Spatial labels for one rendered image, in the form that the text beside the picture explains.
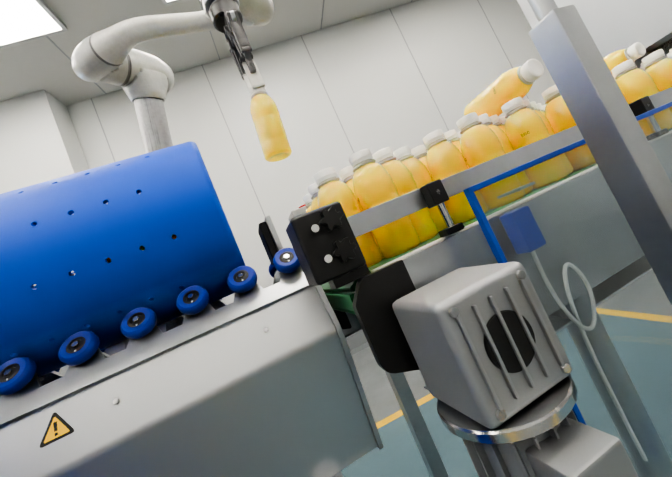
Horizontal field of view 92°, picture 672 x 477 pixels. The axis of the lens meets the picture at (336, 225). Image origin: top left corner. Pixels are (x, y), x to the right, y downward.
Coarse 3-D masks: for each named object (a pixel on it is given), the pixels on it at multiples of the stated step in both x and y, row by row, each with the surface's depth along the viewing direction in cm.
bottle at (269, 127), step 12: (252, 96) 77; (264, 96) 76; (252, 108) 76; (264, 108) 75; (276, 108) 77; (264, 120) 75; (276, 120) 75; (264, 132) 75; (276, 132) 75; (264, 144) 75; (276, 144) 74; (288, 144) 76; (264, 156) 76; (276, 156) 77; (288, 156) 79
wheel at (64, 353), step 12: (72, 336) 44; (84, 336) 44; (96, 336) 44; (60, 348) 43; (72, 348) 43; (84, 348) 43; (96, 348) 44; (60, 360) 42; (72, 360) 42; (84, 360) 42
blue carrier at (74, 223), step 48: (192, 144) 53; (48, 192) 45; (96, 192) 45; (144, 192) 46; (192, 192) 47; (0, 240) 41; (48, 240) 42; (96, 240) 43; (144, 240) 45; (192, 240) 47; (0, 288) 40; (48, 288) 41; (96, 288) 43; (144, 288) 46; (0, 336) 41; (48, 336) 43
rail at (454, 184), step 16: (656, 96) 66; (576, 128) 59; (544, 144) 56; (560, 144) 57; (496, 160) 53; (512, 160) 54; (528, 160) 55; (464, 176) 51; (480, 176) 52; (416, 192) 48; (448, 192) 50; (384, 208) 47; (400, 208) 47; (416, 208) 48; (352, 224) 45; (368, 224) 45; (384, 224) 46
